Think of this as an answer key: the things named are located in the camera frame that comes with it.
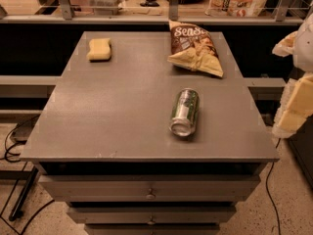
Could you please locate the yellow sponge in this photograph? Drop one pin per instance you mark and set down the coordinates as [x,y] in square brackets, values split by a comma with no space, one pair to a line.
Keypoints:
[99,49]

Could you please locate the green soda can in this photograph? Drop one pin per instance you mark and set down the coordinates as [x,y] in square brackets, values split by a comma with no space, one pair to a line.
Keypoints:
[184,115]

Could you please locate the drawer knob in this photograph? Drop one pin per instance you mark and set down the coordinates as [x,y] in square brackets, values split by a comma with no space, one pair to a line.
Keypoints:
[151,221]
[151,195]

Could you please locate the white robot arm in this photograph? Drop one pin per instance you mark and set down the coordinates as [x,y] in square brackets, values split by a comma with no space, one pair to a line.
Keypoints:
[299,44]

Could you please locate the top drawer knob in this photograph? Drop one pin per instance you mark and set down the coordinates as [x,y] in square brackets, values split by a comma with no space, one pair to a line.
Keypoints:
[151,195]

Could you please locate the brown chip bag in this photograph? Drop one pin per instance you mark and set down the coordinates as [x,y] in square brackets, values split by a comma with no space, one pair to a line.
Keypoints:
[193,49]

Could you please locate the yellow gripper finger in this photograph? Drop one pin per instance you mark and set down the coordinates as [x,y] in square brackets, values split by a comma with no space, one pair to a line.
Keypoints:
[291,121]
[301,100]

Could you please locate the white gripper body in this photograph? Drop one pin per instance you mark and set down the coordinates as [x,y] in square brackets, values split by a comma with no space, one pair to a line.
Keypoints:
[305,51]

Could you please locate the grey drawer cabinet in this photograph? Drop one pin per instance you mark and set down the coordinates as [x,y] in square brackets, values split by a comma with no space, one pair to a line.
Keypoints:
[103,141]

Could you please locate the metal shelf rail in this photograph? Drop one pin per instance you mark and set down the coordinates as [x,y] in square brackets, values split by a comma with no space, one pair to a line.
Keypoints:
[131,12]

